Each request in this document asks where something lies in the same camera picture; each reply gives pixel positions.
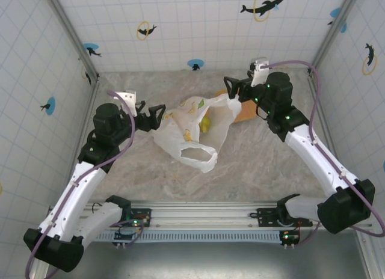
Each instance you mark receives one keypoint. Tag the blue oval shark wall sticker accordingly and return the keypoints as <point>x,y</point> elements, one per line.
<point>90,47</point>

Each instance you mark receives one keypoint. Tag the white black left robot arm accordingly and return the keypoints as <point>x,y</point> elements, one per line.
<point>75,198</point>

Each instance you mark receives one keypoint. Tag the blue oval fish wall sticker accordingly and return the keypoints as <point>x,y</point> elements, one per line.
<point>50,106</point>

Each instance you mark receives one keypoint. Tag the blue oval seal wall sticker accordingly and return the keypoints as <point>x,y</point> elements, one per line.
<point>195,64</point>

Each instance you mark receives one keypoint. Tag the white plastic bag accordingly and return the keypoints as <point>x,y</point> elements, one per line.
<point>168,134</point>

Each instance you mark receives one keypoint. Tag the woven wicker basket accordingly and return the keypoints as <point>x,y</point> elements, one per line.
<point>246,110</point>

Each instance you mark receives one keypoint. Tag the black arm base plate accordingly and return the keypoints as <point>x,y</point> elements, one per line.
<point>264,216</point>
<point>144,214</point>

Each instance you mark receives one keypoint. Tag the aluminium frame post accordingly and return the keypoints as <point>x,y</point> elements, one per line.
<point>76,41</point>
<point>324,49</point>

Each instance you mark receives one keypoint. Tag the grey metal panel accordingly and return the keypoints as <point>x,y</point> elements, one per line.
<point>195,261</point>

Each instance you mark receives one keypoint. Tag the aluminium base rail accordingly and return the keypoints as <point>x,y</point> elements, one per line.
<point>198,214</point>

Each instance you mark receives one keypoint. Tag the small controller circuit board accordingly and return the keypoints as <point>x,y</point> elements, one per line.
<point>290,237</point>
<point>124,236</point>

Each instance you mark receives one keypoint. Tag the aluminium side rail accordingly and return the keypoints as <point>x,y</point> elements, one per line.
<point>328,122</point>
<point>93,94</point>

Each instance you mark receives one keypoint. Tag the yellow-green plush pear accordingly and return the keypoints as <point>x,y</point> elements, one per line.
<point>205,124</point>

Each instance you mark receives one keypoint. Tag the blue patch corner wall sticker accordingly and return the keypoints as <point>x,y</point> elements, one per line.
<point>335,13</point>

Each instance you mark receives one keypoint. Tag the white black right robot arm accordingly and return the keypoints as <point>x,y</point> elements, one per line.
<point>316,158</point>

